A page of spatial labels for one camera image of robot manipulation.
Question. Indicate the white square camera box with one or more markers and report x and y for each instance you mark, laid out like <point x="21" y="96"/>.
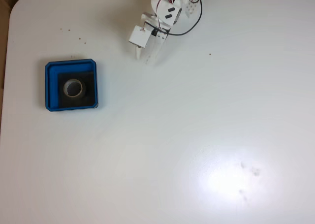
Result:
<point x="139" y="35"/>

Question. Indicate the black tape roll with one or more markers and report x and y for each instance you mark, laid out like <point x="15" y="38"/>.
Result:
<point x="64" y="88"/>

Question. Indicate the blue square box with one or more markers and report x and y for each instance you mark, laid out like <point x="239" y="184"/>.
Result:
<point x="50" y="86"/>

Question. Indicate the black liner pad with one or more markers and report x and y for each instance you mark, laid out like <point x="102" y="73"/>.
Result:
<point x="91" y="98"/>

